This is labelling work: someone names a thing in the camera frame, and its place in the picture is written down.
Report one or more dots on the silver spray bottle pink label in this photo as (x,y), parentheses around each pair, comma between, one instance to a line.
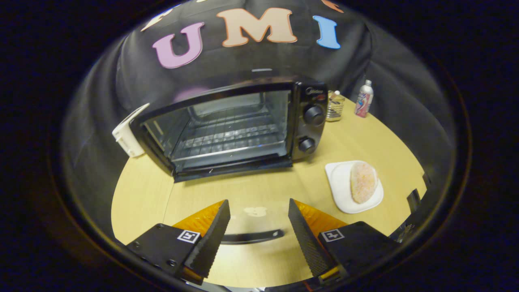
(364,101)

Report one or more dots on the white bread toaster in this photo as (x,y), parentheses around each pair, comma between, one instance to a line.
(127,138)

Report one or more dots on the black toaster oven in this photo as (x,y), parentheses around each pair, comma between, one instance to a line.
(310,101)

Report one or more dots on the sugared donut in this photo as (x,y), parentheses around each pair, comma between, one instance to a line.
(363,182)

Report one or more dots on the dark object at table edge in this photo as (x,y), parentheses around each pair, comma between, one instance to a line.
(413,199)

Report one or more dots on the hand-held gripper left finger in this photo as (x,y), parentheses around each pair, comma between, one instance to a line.
(211,243)

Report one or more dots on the black backdrop cloth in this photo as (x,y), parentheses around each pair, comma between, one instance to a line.
(251,61)

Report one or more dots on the small condiment bottle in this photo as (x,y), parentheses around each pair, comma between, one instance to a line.
(336,96)

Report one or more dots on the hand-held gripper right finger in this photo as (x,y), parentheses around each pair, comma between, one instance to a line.
(308,243)

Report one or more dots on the white plate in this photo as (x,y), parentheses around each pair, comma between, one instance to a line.
(339,184)

